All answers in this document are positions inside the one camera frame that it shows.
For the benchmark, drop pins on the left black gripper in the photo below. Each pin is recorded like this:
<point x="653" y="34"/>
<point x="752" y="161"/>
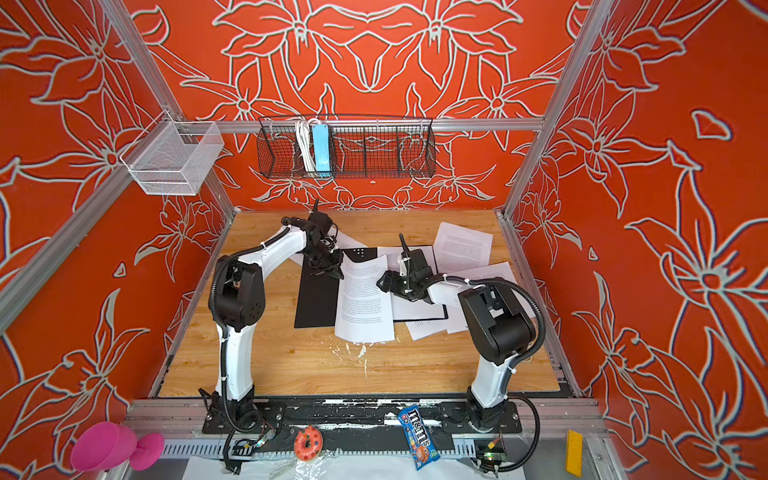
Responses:
<point x="335" y="268"/>

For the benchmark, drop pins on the clear plastic bin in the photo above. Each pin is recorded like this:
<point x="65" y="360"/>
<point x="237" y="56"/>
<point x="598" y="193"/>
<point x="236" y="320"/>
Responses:
<point x="173" y="158"/>

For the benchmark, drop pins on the blue m&m's candy bag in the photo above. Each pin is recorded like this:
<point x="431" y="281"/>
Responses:
<point x="419" y="440"/>

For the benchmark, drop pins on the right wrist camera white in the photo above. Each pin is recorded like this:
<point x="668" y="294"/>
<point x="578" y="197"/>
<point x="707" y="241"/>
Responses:
<point x="406" y="264"/>

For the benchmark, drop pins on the black wire basket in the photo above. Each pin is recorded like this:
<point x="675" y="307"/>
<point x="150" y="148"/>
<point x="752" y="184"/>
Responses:
<point x="361" y="146"/>

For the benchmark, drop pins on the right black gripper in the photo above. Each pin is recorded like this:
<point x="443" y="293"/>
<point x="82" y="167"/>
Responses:
<point x="389" y="282"/>

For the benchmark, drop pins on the yellow block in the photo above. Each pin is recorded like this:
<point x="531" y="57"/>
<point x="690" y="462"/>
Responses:
<point x="574" y="452"/>

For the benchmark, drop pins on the red donut toy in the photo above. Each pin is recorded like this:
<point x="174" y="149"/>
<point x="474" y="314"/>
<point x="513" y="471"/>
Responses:
<point x="308" y="444"/>

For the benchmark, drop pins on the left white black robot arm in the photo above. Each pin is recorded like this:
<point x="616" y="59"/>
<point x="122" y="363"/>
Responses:
<point x="237" y="301"/>

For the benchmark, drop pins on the small circuit board with wires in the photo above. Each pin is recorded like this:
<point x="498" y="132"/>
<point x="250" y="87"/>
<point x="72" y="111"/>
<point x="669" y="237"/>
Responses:
<point x="491" y="454"/>

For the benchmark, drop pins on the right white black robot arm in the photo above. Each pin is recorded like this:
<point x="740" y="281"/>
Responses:
<point x="506" y="326"/>

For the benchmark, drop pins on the pink plastic goblet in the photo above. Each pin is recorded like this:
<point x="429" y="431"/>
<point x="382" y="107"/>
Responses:
<point x="107" y="445"/>

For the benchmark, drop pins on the blue white box in basket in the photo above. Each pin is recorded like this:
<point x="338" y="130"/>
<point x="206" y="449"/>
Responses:
<point x="321" y="142"/>

